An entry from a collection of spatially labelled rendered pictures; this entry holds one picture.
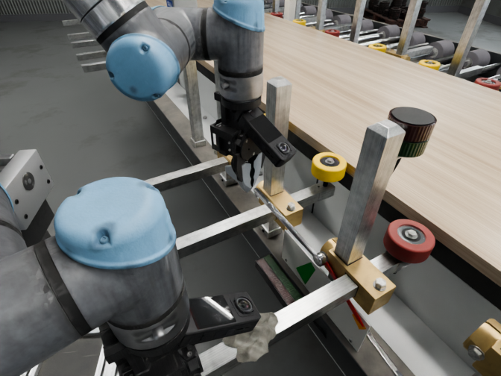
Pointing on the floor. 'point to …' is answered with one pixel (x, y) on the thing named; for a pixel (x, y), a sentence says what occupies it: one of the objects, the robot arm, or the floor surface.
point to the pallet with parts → (394, 13)
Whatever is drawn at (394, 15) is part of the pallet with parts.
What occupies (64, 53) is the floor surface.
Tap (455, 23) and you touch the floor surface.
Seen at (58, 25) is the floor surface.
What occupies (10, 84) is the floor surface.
